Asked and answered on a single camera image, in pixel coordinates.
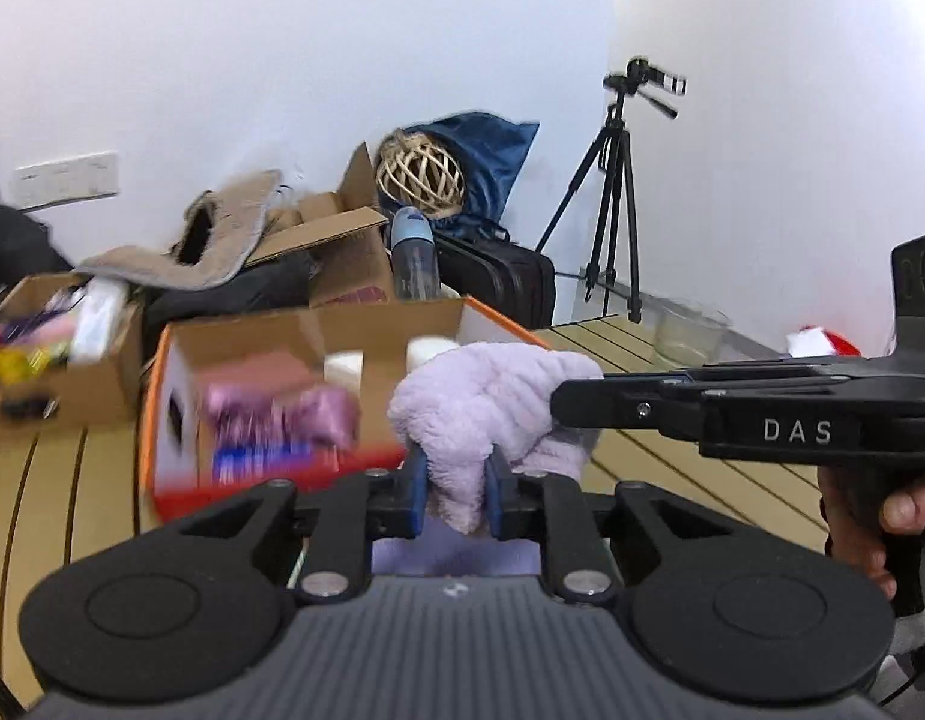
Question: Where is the black soft bag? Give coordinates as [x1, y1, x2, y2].
[142, 250, 318, 340]

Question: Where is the yellow packet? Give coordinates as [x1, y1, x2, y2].
[0, 347, 48, 385]

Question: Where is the red cardboard box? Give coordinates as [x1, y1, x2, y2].
[139, 295, 555, 524]

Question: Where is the wicker ball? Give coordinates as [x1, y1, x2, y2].
[375, 130, 465, 221]

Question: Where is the small brown cardboard box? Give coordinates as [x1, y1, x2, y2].
[0, 273, 146, 442]

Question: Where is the person's right hand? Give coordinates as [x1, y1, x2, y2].
[818, 465, 925, 601]

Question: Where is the lilac plush towel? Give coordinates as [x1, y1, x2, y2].
[372, 341, 606, 580]

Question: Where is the white wall outlet strip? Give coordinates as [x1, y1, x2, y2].
[13, 151, 122, 212]

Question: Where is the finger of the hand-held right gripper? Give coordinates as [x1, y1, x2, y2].
[549, 378, 705, 441]
[603, 366, 735, 383]

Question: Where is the black tripod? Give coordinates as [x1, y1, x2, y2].
[535, 85, 681, 325]

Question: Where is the black briefcase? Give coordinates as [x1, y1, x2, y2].
[430, 228, 558, 332]

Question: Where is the clear glass cup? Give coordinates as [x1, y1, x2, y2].
[651, 298, 732, 370]

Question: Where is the black camcorder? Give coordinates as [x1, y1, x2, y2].
[602, 57, 689, 100]

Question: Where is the beige fabric mat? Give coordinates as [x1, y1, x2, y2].
[75, 168, 285, 291]

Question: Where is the blue-capped water bottle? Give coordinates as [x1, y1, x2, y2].
[388, 205, 441, 302]

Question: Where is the dark blue fabric bag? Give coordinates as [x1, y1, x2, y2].
[400, 112, 541, 242]

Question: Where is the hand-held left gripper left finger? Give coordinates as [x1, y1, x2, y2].
[158, 450, 431, 602]

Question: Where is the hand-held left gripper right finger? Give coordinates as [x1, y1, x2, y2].
[483, 454, 743, 602]

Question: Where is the folding slatted table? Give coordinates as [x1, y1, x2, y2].
[0, 311, 925, 707]

